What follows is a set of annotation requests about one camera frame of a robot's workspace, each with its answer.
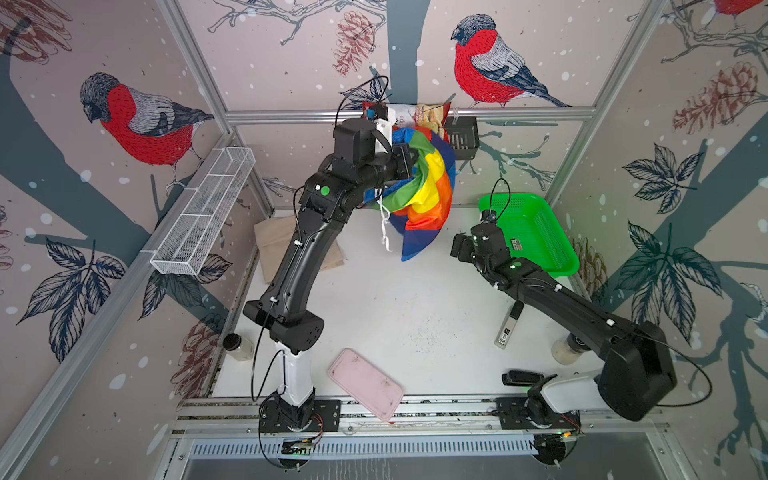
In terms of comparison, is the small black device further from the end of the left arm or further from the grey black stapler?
the end of the left arm

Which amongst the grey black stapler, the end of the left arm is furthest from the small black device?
the end of the left arm

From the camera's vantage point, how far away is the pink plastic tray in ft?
2.45
